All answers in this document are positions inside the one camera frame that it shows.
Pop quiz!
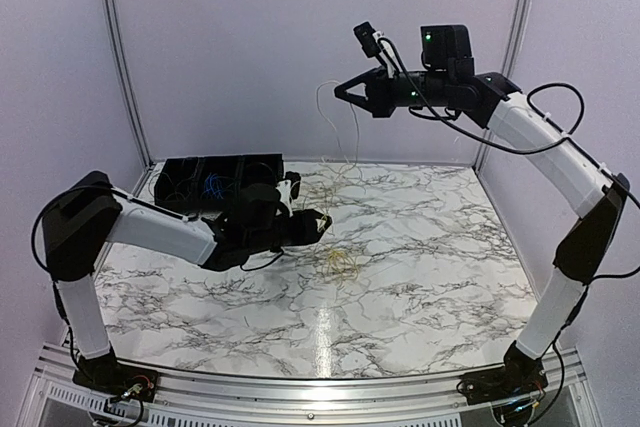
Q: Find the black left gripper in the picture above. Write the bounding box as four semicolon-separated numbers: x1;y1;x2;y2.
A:
247;209;333;256

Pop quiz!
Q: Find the aluminium corner post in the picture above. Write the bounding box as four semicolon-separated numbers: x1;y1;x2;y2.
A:
102;0;153;167
474;0;537;171

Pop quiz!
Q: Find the grey cable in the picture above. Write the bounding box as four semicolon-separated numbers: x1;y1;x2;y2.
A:
157;166;199;206

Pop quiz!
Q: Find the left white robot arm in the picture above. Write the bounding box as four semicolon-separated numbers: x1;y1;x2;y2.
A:
30;171;333;392

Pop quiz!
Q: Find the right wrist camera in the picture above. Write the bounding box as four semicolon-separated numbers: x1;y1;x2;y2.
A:
353;21;399;78

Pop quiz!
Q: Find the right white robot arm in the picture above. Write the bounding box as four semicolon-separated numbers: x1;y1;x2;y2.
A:
334;22;633;395

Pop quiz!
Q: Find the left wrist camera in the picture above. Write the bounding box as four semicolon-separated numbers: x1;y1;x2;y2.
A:
276;171;301;217

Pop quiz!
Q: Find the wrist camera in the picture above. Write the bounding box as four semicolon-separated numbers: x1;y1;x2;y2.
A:
276;171;301;217
353;21;399;78

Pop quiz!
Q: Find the left aluminium corner post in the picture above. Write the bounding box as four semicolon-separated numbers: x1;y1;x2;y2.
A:
102;0;153;167

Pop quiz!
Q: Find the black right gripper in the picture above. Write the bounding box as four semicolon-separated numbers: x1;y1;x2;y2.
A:
336;64;454;117

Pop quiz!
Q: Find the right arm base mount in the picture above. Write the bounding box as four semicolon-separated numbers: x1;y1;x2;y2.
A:
456;366;548;405

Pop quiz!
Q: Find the right aluminium corner post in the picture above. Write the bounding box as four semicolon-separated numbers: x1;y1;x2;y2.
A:
474;0;537;171

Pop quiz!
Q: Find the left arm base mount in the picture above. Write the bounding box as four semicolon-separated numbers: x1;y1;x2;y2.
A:
72;363;159;402

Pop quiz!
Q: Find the black compartment tray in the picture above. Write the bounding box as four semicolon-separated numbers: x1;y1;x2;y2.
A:
154;153;284;213

